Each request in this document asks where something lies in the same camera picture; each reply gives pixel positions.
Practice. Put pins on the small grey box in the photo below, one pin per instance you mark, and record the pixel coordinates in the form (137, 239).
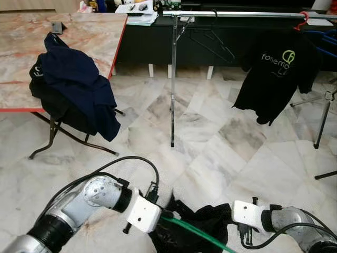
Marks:
(58, 27)

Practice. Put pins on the plain black garment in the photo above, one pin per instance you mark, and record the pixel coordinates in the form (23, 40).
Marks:
(210, 219)

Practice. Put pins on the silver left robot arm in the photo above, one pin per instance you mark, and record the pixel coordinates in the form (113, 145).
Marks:
(95, 192)

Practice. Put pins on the red plastic hanger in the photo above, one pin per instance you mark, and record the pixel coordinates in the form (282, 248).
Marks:
(307, 20)

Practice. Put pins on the navy blue shirt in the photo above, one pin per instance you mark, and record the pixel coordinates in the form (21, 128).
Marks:
(79, 79)

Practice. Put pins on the silver metal clothes rack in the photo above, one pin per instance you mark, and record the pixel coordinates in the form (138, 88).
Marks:
(172, 79)

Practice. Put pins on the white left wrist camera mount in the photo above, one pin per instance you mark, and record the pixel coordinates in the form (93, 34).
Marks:
(142, 213)

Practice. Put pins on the black T-shirt green logo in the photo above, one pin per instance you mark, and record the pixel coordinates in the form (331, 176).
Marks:
(274, 79)

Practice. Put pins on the black TV console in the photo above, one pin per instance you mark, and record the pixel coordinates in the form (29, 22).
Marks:
(147, 47)

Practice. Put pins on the green plastic hanger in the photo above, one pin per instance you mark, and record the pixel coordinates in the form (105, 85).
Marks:
(200, 233)

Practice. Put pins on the blue plastic hanger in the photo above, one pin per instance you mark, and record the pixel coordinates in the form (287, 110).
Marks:
(324, 35)

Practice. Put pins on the stack of white papers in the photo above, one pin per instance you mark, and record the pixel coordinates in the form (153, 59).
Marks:
(142, 18)

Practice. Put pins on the white paper sheet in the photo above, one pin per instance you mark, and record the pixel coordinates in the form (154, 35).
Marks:
(318, 21)

